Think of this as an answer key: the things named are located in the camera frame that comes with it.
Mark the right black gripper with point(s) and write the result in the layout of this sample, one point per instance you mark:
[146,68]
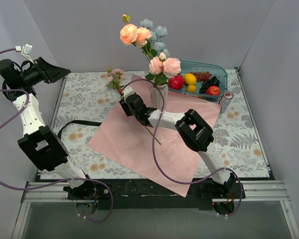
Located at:
[126,101]

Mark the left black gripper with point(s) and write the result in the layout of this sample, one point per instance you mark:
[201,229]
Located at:
[43,72]

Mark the white ribbed vase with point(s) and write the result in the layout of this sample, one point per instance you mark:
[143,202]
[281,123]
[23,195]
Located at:
[159,96]

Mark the pink flower stem with bud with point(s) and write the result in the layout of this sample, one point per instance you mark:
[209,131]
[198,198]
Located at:
[114,79]

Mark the white pink flower stem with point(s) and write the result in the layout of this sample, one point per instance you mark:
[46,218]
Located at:
[161,69]

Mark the black ribbon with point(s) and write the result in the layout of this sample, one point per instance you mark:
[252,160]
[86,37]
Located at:
[80,122]

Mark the purple pink wrapping paper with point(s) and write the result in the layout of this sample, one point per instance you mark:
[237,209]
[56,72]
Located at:
[166,160]

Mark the peach flower stem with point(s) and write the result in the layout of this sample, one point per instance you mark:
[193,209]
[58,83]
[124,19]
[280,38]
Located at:
[139,37]

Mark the blue flower stem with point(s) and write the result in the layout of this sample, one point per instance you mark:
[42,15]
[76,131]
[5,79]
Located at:
[156,44]

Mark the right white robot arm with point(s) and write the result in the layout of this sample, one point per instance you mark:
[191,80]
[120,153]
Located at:
[197,135]

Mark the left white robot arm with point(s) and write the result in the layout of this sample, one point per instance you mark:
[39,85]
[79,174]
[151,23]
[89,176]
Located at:
[40,144]

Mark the floral tablecloth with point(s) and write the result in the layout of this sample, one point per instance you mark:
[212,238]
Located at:
[85,96]

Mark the red dragon fruit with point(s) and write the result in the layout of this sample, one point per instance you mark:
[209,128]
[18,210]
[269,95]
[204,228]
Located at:
[176,82]

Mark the small yellow lemon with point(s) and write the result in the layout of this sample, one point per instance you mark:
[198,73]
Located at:
[191,88]

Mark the red grapes bunch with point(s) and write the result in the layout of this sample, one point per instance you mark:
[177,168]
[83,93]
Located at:
[202,76]

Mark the red apple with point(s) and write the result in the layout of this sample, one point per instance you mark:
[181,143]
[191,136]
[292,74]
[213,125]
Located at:
[213,91]

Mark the black grapes bunch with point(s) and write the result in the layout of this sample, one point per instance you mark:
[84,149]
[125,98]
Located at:
[214,81]

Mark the silver drink can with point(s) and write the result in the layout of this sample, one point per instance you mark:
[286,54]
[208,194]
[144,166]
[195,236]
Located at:
[225,101]

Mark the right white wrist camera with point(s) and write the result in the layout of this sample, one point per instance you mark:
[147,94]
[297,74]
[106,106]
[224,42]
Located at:
[126,92]

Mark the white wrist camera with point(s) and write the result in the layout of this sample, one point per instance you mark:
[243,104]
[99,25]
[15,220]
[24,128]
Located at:
[126,92]
[25,52]

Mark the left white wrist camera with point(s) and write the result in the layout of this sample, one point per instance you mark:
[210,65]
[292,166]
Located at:
[25,52]

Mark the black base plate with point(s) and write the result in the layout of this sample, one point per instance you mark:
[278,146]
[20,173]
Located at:
[146,194]

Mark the aluminium frame rail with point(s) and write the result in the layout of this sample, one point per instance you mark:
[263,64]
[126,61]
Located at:
[255,190]

